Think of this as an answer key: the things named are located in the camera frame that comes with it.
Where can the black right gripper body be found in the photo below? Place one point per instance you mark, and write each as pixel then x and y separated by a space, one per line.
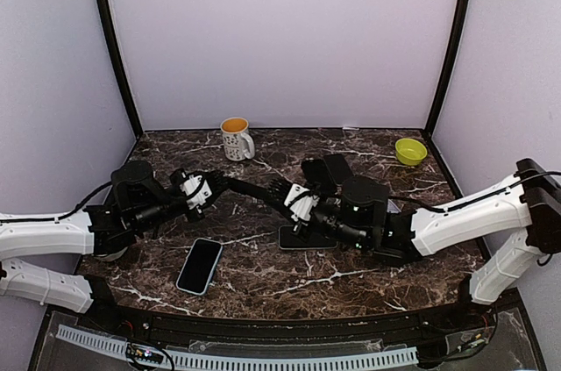
pixel 296 232

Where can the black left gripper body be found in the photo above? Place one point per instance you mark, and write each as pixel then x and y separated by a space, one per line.
pixel 196 214

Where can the silver phone with dark screen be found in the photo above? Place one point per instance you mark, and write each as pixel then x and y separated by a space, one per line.
pixel 288 241

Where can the purple phone with dark screen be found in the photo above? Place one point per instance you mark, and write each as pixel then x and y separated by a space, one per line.
pixel 338 168

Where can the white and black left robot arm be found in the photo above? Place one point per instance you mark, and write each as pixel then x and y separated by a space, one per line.
pixel 137 203

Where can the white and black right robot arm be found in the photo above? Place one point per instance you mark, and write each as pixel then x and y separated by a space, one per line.
pixel 525 203

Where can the phone in blue case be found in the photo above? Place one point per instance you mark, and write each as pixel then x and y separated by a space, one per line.
pixel 199 267

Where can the white patterned mug yellow inside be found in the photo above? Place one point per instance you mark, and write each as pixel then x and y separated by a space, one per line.
pixel 238 143

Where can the white fluted bowl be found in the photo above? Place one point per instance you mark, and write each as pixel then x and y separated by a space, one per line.
pixel 111 256

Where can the green bowl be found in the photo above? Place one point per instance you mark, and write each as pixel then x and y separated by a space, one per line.
pixel 410 152

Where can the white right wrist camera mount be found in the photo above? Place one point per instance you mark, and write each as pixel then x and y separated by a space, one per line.
pixel 301 201

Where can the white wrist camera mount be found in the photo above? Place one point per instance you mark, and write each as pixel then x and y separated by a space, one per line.
pixel 301 201
pixel 196 190

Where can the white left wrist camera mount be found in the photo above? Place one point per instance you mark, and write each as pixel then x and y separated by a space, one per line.
pixel 196 190

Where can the black front rail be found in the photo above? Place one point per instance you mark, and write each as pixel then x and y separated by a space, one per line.
pixel 418 326

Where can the white slotted cable duct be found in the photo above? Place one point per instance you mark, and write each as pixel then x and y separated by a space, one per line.
pixel 149 357

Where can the black frame post left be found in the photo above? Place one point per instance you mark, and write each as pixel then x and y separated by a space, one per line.
pixel 116 61

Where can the black frame post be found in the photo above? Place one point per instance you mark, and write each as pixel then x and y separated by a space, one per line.
pixel 450 56
pixel 116 61

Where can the black frame post right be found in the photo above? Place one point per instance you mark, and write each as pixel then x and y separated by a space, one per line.
pixel 450 56

